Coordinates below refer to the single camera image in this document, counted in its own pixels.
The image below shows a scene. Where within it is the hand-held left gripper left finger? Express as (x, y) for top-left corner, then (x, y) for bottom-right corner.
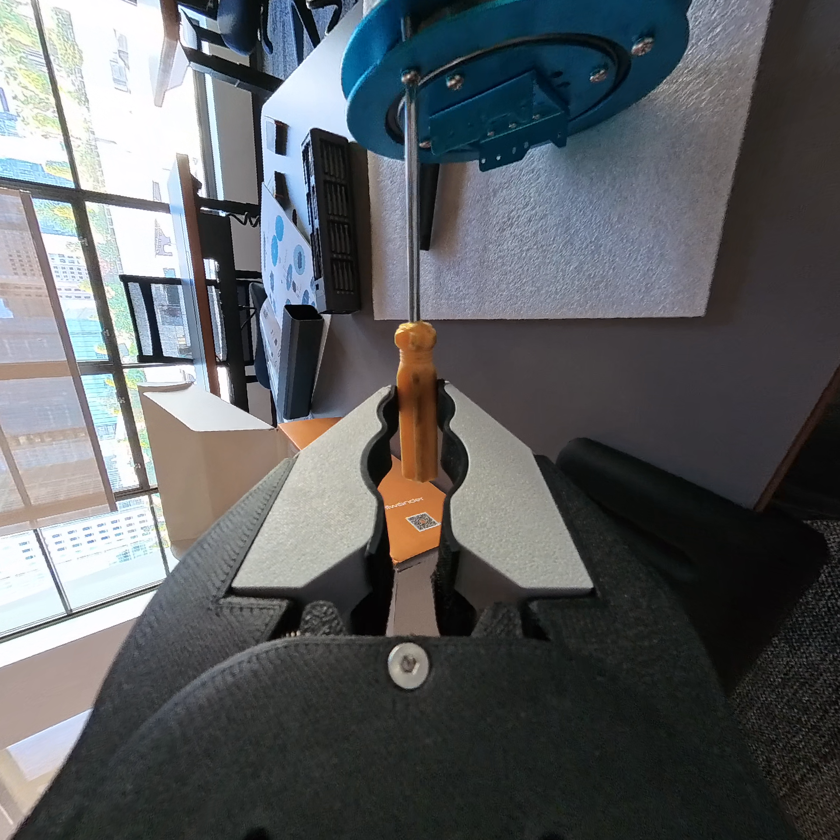
(231, 386), (395, 636)

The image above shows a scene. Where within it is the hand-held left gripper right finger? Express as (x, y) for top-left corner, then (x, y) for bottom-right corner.
(430, 381), (597, 636)

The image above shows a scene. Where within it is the yellow-handled screwdriver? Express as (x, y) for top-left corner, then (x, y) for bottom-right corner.
(392, 69), (439, 483)

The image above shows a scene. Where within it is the blue round metal turntable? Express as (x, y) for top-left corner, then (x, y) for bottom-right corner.
(340, 0), (693, 175)

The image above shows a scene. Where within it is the orange cardboard box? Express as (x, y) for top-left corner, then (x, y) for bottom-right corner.
(138, 384), (447, 572)

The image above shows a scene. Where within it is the black rectangular case sleeve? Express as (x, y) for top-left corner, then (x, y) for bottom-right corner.
(279, 303), (326, 421)

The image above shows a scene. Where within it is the black mesh chair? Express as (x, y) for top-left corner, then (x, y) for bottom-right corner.
(119, 272), (221, 367)

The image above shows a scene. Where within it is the printed instruction sheet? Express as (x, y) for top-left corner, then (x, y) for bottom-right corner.
(252, 182), (329, 395)

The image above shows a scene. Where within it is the black screwdriver bit case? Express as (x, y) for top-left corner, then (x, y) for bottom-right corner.
(301, 128), (363, 315)

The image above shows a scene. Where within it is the white foam sheet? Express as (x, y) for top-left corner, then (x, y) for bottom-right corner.
(366, 0), (775, 321)

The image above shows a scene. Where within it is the black framed window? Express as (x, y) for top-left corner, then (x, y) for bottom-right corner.
(0, 0), (217, 641)

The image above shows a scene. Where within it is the dark blue office chair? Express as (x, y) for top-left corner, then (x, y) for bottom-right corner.
(217, 0), (277, 56)

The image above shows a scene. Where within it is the brown table with black frame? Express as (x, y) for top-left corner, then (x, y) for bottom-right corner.
(167, 152), (270, 414)

